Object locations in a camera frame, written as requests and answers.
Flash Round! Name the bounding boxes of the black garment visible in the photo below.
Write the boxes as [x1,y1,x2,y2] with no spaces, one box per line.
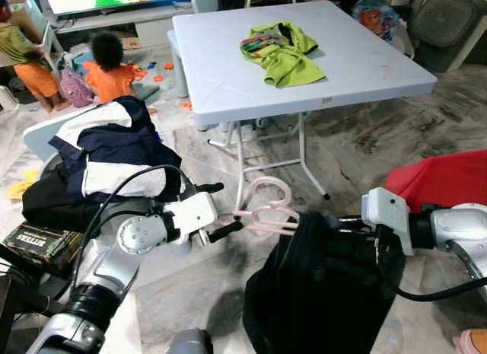
[243,211,406,354]

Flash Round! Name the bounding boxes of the cartoon print kids chair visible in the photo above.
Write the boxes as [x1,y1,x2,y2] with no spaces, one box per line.
[352,0,415,59]

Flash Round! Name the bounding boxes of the black cloth pile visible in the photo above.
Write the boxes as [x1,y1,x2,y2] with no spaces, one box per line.
[21,167,103,233]

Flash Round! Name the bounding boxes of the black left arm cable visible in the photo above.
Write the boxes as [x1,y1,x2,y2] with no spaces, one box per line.
[72,164,195,294]

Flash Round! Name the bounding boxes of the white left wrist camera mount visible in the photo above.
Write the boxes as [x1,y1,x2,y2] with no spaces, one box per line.
[164,192,219,246]

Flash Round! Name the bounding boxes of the navy and white jacket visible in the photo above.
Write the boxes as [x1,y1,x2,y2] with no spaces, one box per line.
[49,97,183,203]

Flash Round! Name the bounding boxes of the child in orange shirt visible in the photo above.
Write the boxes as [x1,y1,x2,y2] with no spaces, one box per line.
[82,32,149,115]

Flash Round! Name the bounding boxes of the purple backpack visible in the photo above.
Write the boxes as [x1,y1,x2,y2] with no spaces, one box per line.
[59,65,96,108]

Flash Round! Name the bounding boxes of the white folding table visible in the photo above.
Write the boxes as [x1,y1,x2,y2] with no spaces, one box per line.
[166,0,440,203]

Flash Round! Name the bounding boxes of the red garment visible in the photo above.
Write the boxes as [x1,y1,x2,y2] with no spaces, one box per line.
[384,150,487,214]

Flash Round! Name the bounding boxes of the green cloth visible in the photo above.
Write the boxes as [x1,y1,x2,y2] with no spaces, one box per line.
[242,21,328,89]

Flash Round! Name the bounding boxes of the yellow cloth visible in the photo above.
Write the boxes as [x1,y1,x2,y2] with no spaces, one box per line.
[6,169,39,200]

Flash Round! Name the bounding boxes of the pale blue plastic chair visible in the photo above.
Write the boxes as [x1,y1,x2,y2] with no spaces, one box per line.
[190,0,221,14]
[23,103,100,164]

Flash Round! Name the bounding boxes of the pale blue kids table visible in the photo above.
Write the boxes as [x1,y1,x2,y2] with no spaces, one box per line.
[166,30,189,100]

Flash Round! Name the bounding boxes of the child in green shirt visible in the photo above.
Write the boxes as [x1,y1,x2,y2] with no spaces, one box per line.
[0,0,69,113]

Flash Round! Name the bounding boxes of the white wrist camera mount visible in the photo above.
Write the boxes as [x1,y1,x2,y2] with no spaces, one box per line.
[361,188,415,256]
[164,192,219,246]

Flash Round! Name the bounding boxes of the pink plastic hanger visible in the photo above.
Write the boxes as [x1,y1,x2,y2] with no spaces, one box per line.
[221,177,301,237]

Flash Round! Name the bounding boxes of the dark grey speaker box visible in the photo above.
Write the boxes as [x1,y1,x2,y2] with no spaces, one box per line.
[411,0,487,73]

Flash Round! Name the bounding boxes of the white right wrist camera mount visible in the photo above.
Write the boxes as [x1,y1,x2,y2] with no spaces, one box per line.
[361,188,415,256]

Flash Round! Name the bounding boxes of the white television stand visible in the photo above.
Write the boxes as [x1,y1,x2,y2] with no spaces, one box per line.
[53,4,200,50]

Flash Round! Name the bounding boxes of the dark printed carton box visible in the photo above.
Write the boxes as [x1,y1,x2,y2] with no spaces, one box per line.
[4,225,84,275]

